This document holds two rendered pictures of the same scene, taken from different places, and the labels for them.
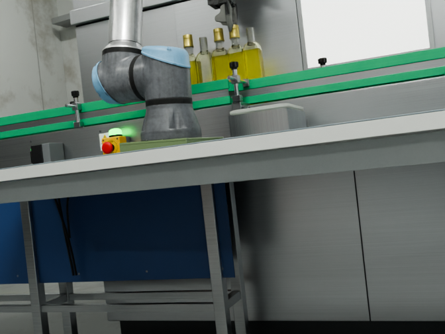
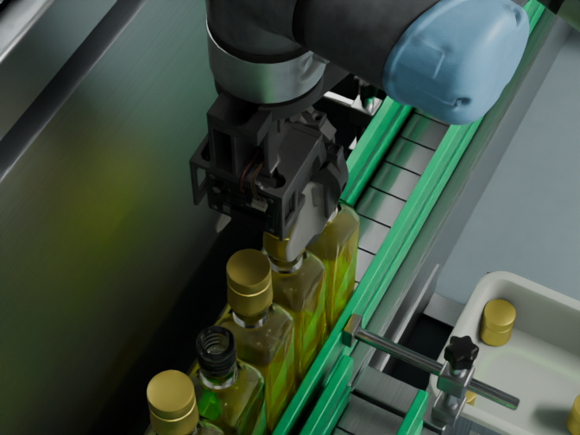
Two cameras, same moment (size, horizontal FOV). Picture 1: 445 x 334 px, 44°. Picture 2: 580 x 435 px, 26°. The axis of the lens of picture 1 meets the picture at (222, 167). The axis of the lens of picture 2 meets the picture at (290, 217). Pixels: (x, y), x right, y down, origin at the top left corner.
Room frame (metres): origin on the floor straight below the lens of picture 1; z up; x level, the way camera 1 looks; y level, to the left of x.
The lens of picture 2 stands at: (1.80, 0.47, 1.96)
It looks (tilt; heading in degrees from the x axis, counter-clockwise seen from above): 55 degrees down; 276
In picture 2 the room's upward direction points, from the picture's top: straight up
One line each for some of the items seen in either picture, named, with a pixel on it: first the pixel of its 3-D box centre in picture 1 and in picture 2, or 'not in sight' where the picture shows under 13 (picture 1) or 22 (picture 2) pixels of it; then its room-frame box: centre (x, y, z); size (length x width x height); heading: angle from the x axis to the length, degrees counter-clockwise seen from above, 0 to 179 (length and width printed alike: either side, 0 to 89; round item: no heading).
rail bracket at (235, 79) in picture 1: (238, 82); (430, 369); (1.74, -0.08, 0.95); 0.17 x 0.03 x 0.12; 159
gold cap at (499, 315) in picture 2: not in sight; (497, 322); (1.66, -0.23, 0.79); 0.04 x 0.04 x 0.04
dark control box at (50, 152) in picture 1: (48, 156); not in sight; (1.93, 0.61, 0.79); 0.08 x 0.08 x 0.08; 69
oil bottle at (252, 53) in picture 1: (254, 73); (318, 276); (1.85, -0.14, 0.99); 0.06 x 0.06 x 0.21; 68
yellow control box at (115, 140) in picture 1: (116, 148); not in sight; (1.83, 0.35, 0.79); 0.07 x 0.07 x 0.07; 69
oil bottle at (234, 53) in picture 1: (239, 76); (285, 323); (1.87, -0.09, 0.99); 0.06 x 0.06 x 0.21; 70
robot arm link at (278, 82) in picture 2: not in sight; (272, 45); (1.87, -0.07, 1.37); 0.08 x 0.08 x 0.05
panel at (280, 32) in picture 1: (294, 26); (246, 15); (1.93, -0.30, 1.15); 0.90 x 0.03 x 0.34; 69
